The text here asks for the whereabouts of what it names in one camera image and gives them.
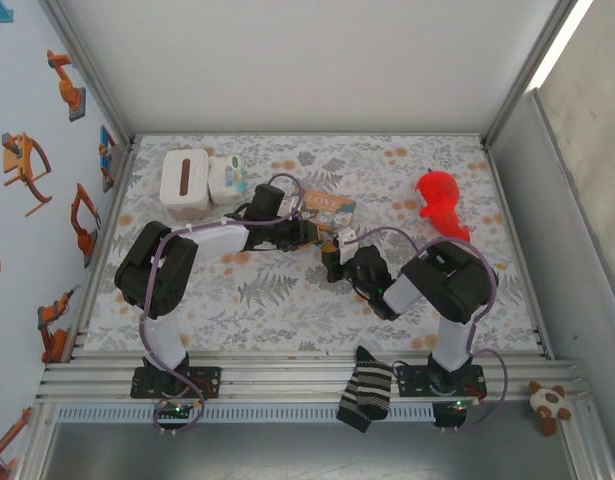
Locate orange LOVE bear box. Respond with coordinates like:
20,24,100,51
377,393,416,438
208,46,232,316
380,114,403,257
299,188,359,233

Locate floral grey tablecloth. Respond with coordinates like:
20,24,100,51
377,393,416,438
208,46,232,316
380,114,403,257
84,133,544,354

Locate small white teal box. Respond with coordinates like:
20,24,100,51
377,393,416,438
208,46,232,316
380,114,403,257
207,155,249,205

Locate white tissue box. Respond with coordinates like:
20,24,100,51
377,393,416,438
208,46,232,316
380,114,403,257
158,148,211,221

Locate red plush toy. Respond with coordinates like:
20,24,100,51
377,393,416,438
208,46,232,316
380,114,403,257
414,169,472,245

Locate black white striped sock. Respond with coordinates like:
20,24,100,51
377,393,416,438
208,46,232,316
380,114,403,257
335,345,394,434

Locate blue orange machine sticker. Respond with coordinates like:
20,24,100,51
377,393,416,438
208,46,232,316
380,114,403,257
97,124,118,194

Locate brown white plush bear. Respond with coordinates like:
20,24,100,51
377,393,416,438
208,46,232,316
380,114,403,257
528,380,574,438

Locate orange claw gripper sticker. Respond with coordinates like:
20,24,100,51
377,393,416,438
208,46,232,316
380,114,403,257
0,132,54,218

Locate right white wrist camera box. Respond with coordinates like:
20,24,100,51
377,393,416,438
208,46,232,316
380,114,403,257
335,227,359,252

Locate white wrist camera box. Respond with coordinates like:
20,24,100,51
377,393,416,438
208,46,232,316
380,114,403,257
335,227,359,252
280,193,307,217

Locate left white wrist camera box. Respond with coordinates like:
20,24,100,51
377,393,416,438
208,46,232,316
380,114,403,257
280,193,307,217

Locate aluminium frame rail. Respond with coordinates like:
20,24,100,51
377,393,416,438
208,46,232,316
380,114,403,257
34,349,591,407

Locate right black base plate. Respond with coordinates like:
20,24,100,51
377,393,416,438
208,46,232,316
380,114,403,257
393,363,488,400

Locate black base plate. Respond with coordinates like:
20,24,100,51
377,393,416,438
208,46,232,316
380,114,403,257
393,363,488,400
130,366,223,400

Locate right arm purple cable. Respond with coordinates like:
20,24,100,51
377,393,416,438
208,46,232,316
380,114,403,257
349,227,509,434

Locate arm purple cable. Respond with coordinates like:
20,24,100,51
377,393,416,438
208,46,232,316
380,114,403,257
349,227,509,434
140,172,308,437

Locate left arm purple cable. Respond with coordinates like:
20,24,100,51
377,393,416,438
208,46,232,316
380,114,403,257
140,172,308,437

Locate perforated white cable tray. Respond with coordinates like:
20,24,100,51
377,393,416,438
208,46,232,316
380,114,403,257
54,403,437,424

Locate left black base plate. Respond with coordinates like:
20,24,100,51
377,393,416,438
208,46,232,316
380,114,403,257
130,366,223,400

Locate aluminium frame post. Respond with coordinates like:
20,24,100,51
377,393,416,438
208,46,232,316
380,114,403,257
39,0,137,147
480,0,582,147

